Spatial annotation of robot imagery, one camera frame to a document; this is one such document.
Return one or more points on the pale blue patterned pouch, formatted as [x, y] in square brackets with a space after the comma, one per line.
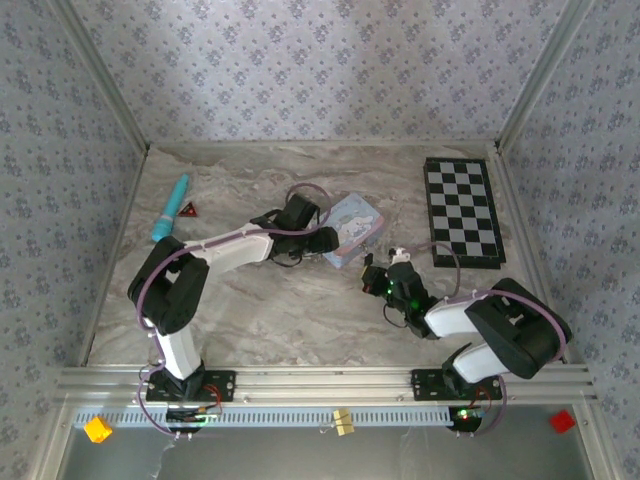
[355, 225]

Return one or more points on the small black key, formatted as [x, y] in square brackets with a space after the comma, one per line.
[369, 260]

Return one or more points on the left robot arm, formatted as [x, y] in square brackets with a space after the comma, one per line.
[175, 345]

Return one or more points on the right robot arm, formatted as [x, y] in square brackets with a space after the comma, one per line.
[515, 325]

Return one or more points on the black grey checkered chessboard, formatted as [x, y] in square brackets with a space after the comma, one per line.
[462, 210]

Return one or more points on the beige binder clip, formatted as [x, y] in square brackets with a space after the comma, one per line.
[342, 421]

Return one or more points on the black red triangular token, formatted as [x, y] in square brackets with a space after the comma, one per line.
[188, 211]

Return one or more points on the teal plastic tube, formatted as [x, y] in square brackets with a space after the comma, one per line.
[172, 210]

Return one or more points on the red toy block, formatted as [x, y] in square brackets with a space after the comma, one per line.
[562, 421]

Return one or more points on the yellow toy block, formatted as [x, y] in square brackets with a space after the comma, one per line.
[97, 430]

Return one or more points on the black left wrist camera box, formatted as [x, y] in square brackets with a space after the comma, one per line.
[300, 211]

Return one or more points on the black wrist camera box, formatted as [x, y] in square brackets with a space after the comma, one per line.
[300, 211]
[405, 275]

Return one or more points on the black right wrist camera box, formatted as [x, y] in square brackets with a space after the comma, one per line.
[405, 275]

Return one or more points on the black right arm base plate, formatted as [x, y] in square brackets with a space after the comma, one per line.
[425, 384]

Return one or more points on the aluminium side rail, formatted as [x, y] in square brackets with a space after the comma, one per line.
[115, 240]
[530, 240]

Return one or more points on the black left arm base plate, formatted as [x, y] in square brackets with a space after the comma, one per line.
[225, 385]

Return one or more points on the aluminium frame post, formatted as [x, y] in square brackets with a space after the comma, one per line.
[545, 75]

